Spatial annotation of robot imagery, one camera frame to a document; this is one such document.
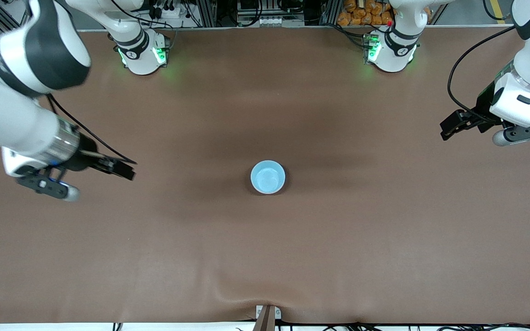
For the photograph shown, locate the blue bowl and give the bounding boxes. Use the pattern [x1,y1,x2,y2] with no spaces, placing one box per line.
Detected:
[250,160,287,195]

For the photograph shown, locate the pile of orange buns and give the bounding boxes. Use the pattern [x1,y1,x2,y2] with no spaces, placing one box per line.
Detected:
[337,0,432,27]

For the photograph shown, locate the power strip with black plugs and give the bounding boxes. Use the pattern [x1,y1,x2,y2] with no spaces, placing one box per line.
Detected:
[148,0,188,19]

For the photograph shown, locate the white power strip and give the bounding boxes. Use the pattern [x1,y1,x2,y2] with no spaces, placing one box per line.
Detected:
[259,16,303,27]

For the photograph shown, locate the grey metal mat clamp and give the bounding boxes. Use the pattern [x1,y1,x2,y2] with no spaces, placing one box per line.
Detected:
[255,305,282,321]

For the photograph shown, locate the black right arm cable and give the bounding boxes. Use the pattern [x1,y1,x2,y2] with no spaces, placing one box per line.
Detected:
[46,93,138,165]

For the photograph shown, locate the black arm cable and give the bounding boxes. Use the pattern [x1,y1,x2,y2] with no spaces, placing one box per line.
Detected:
[447,25,518,125]
[46,93,138,165]

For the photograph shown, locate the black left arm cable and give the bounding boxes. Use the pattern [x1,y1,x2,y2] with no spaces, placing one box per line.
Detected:
[447,25,518,125]

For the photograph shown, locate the aluminium frame post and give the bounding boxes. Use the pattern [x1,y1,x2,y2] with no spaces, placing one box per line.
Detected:
[323,0,342,26]
[196,0,218,27]

